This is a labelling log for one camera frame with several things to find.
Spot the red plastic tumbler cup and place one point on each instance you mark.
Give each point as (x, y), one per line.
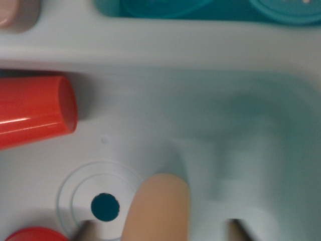
(32, 110)

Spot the grey toy faucet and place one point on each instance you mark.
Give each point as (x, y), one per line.
(15, 15)

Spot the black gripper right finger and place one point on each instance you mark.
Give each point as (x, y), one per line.
(239, 231)

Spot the light blue toy sink unit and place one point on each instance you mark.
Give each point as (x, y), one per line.
(175, 105)

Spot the teal toy dish brush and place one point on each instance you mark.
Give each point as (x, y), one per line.
(200, 7)

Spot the red plastic toy mug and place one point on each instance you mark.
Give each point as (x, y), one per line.
(37, 235)

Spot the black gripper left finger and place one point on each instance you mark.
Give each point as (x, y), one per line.
(86, 231)

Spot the cream toy detergent bottle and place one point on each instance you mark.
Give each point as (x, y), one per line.
(158, 208)

